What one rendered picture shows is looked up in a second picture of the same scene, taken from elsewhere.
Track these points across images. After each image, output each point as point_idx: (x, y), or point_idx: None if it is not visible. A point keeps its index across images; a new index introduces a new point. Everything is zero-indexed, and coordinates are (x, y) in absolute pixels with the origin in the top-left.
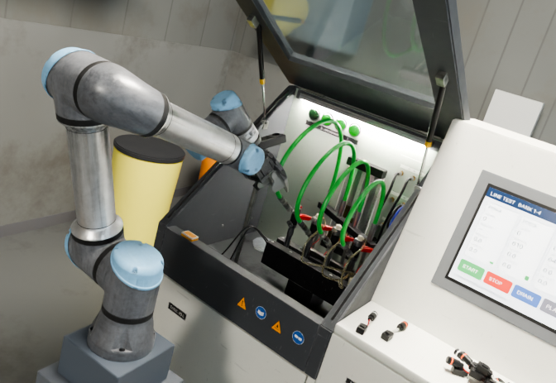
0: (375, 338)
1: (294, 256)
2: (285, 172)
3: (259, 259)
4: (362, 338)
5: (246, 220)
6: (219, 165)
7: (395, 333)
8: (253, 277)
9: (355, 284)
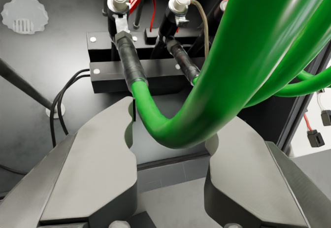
0: (323, 134)
1: (152, 76)
2: (310, 183)
3: (52, 52)
4: (321, 148)
5: (25, 88)
6: None
7: (320, 101)
8: (160, 176)
9: (304, 104)
